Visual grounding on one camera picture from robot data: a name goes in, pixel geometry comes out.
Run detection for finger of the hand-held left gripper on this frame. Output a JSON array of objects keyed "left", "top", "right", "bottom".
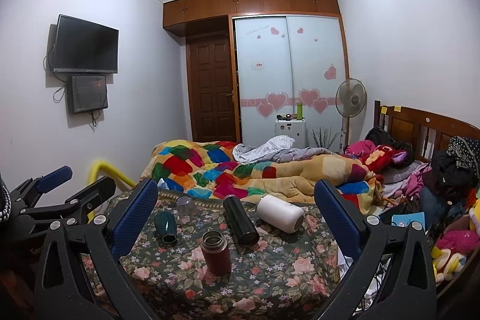
[
  {"left": 20, "top": 175, "right": 117, "bottom": 231},
  {"left": 7, "top": 166, "right": 74, "bottom": 216}
]

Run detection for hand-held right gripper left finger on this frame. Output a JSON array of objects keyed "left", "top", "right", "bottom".
[{"left": 33, "top": 178, "right": 160, "bottom": 320}]

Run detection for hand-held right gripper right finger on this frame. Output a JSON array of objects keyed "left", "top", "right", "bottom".
[{"left": 314, "top": 178, "right": 439, "bottom": 320}]

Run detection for black steel cup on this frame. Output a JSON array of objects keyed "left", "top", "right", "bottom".
[{"left": 223, "top": 194, "right": 260, "bottom": 247}]

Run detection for dark green cup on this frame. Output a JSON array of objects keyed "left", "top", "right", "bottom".
[{"left": 153, "top": 211, "right": 178, "bottom": 245}]

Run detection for clear glass cup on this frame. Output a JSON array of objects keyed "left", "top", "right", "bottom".
[{"left": 175, "top": 196, "right": 199, "bottom": 221}]

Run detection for white cup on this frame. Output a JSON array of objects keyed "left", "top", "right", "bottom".
[{"left": 256, "top": 194, "right": 305, "bottom": 234}]

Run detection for maroon steel cup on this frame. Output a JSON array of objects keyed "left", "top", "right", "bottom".
[{"left": 200, "top": 231, "right": 232, "bottom": 276}]

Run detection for blue box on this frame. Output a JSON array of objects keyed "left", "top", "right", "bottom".
[{"left": 392, "top": 211, "right": 426, "bottom": 229}]

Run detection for red plush toy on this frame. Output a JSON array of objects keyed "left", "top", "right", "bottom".
[{"left": 360, "top": 144, "right": 408, "bottom": 171}]

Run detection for floral tablecloth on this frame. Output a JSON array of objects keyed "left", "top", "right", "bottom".
[{"left": 80, "top": 189, "right": 350, "bottom": 320}]

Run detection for dry decorative plant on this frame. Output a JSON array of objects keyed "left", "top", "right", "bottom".
[{"left": 311, "top": 127, "right": 340, "bottom": 153}]

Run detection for pink clothing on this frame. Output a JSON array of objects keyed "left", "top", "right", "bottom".
[{"left": 405, "top": 163, "right": 433, "bottom": 198}]

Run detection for colourful patchwork blanket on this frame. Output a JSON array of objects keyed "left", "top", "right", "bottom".
[{"left": 140, "top": 141, "right": 385, "bottom": 214}]

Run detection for black clothing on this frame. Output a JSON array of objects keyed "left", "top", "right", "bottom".
[{"left": 365, "top": 127, "right": 395, "bottom": 149}]

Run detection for blue jeans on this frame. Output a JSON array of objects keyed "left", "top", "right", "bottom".
[{"left": 419, "top": 185, "right": 451, "bottom": 228}]

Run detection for grey striped sheet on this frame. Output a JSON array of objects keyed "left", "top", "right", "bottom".
[{"left": 232, "top": 136, "right": 338, "bottom": 166}]

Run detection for white cabinet with green bottle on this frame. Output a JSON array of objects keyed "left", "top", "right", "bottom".
[{"left": 274, "top": 118, "right": 307, "bottom": 148}]

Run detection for yellow white plush toy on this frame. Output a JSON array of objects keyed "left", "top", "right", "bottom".
[{"left": 431, "top": 245, "right": 470, "bottom": 284}]

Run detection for magenta plush toy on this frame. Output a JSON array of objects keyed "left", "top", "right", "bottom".
[{"left": 437, "top": 228, "right": 480, "bottom": 255}]

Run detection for black bag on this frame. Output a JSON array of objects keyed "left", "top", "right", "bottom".
[{"left": 431, "top": 151, "right": 478, "bottom": 194}]

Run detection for standing fan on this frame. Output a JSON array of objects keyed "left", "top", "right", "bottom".
[{"left": 335, "top": 79, "right": 367, "bottom": 153}]

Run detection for wooden bed headboard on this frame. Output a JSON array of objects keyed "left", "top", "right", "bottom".
[{"left": 373, "top": 100, "right": 480, "bottom": 171}]

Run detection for black dotted cloth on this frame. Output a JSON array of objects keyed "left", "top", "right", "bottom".
[{"left": 446, "top": 136, "right": 480, "bottom": 171}]

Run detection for brown wooden door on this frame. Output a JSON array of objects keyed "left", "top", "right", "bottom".
[{"left": 186, "top": 34, "right": 237, "bottom": 143}]

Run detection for sliding wardrobe with heart stickers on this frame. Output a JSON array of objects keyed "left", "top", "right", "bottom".
[{"left": 230, "top": 14, "right": 351, "bottom": 149}]

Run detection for wooden overhead cabinet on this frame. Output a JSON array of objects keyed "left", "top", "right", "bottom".
[{"left": 163, "top": 0, "right": 341, "bottom": 37}]

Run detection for yellow rail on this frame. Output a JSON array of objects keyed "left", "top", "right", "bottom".
[{"left": 88, "top": 160, "right": 137, "bottom": 223}]

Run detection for black monitor cable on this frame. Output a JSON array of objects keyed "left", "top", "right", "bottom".
[{"left": 52, "top": 85, "right": 70, "bottom": 104}]

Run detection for small black wall monitor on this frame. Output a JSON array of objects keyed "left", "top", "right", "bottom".
[{"left": 67, "top": 75, "right": 109, "bottom": 115}]

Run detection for black wall television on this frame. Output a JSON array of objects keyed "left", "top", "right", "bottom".
[{"left": 52, "top": 14, "right": 120, "bottom": 74}]

